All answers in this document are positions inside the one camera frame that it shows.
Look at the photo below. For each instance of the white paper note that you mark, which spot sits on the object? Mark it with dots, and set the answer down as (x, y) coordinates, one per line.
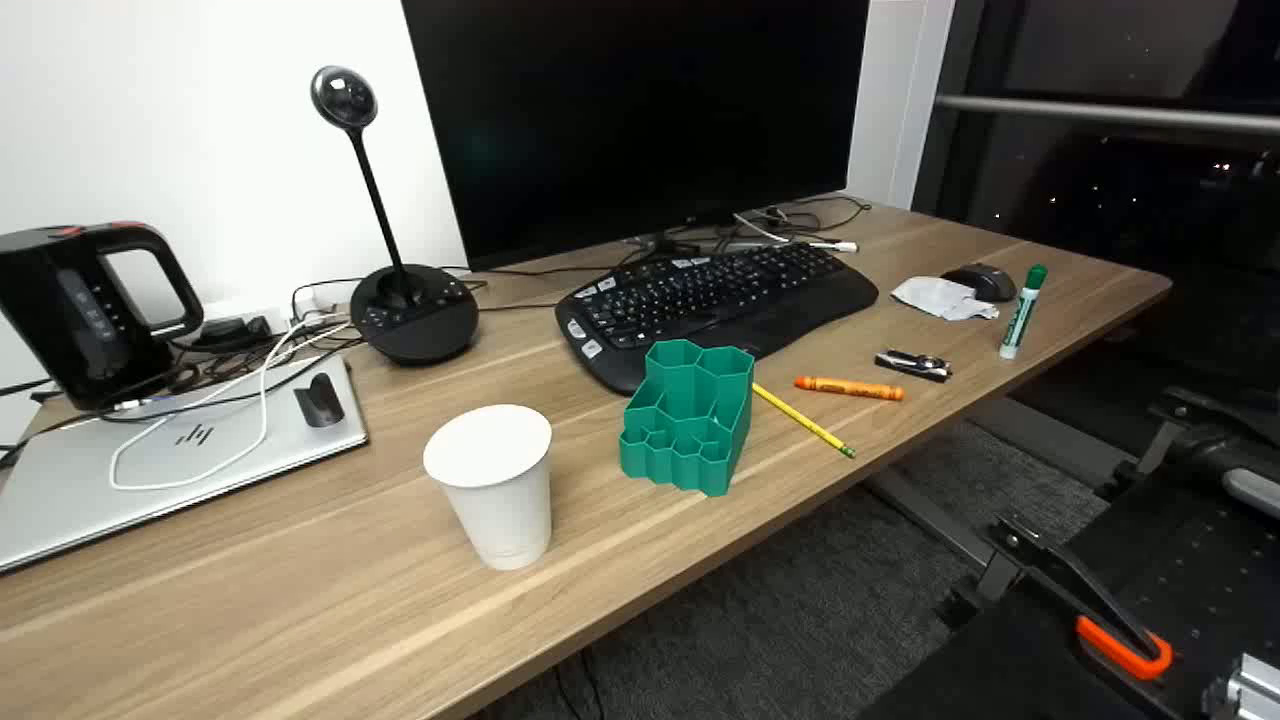
(940, 296)

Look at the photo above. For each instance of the black keyboard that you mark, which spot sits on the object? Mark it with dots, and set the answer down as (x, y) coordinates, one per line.
(720, 303)

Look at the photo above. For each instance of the green plastic organizer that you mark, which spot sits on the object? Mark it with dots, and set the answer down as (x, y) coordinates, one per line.
(683, 454)

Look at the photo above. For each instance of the yellow pencil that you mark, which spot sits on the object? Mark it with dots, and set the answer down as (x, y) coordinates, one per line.
(801, 419)

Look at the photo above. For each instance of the white paper cup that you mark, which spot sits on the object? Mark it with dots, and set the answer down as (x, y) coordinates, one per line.
(495, 495)

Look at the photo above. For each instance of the orange marker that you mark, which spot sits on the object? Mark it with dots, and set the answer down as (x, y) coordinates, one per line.
(849, 389)

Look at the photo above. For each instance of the large black monitor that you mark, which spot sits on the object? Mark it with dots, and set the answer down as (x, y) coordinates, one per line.
(640, 107)

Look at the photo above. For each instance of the black and silver clip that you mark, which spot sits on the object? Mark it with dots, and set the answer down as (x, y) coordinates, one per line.
(913, 366)

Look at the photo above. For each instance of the small black adapter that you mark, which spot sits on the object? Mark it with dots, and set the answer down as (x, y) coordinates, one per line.
(321, 402)

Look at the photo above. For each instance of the black computer mouse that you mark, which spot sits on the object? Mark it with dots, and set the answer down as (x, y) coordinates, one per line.
(984, 283)

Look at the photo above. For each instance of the white marker with green cap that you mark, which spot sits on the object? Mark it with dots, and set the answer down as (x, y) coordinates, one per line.
(1022, 321)

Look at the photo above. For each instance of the black power brick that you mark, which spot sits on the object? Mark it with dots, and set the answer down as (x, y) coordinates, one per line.
(234, 334)

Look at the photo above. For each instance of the grey metal window bar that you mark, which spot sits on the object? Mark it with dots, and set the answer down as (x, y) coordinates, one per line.
(1104, 112)

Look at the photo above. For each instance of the black electric kettle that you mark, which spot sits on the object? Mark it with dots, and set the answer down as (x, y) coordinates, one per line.
(67, 321)

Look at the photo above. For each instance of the silver laptop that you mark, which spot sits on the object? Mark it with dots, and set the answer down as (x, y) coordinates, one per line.
(81, 495)

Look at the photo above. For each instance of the black perforated robot table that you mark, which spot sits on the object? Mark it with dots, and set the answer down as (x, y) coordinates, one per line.
(1202, 560)

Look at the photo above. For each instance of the aluminium extrusion rail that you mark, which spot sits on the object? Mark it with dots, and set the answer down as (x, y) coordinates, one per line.
(1244, 690)

